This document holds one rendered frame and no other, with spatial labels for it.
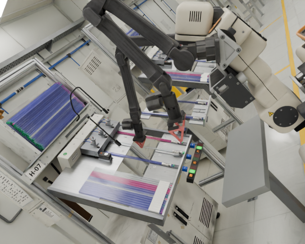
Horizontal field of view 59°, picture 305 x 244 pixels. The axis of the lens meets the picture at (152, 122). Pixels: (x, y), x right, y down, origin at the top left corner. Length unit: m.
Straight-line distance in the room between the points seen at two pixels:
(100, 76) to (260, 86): 1.95
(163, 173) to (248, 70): 0.79
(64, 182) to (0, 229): 1.50
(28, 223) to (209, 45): 2.68
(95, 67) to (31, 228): 1.78
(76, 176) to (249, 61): 1.18
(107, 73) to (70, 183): 1.44
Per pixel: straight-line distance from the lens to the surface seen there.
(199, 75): 2.66
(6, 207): 3.19
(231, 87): 1.20
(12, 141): 1.79
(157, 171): 1.67
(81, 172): 1.76
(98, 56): 2.80
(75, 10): 5.12
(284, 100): 1.28
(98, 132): 1.92
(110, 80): 2.86
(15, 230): 3.17
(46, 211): 1.96
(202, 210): 2.19
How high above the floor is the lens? 1.38
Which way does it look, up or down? 12 degrees down
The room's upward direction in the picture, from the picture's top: 47 degrees counter-clockwise
